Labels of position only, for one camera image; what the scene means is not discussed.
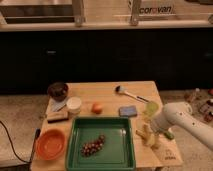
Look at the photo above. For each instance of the wooden block eraser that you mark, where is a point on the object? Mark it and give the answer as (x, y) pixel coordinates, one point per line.
(57, 117)

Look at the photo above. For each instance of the bunch of dark grapes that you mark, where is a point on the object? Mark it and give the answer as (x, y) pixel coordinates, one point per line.
(93, 147)

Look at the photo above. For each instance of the blue sponge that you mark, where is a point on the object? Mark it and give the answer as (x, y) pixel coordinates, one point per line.
(127, 111)

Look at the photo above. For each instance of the white cylindrical cup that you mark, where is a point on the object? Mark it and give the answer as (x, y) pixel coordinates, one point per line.
(74, 105)

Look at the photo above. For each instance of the orange fruit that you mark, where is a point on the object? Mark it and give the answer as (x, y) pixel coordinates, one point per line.
(97, 108)

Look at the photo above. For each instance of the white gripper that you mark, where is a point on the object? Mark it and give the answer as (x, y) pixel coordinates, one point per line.
(158, 124)

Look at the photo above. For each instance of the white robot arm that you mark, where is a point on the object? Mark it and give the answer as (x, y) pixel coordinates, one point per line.
(180, 114)

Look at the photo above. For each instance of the white cloth with utensil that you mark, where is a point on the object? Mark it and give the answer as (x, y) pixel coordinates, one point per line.
(55, 106)

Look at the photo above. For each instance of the green cucumber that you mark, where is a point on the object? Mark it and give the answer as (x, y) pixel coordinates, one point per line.
(169, 135)

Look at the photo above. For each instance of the dark brown bowl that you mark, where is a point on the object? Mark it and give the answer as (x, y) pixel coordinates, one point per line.
(58, 91)

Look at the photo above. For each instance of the light green cup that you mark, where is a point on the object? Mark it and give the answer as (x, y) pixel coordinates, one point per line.
(151, 108)

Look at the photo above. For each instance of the black bar tool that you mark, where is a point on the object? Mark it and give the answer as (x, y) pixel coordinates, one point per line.
(37, 134)

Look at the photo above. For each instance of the yellow banana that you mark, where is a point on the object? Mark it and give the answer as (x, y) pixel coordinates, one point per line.
(149, 139)

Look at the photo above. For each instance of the green square tray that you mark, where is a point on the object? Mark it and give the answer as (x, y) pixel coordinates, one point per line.
(117, 153)

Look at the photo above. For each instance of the orange red bowl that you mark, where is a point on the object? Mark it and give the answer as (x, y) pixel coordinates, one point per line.
(50, 145)

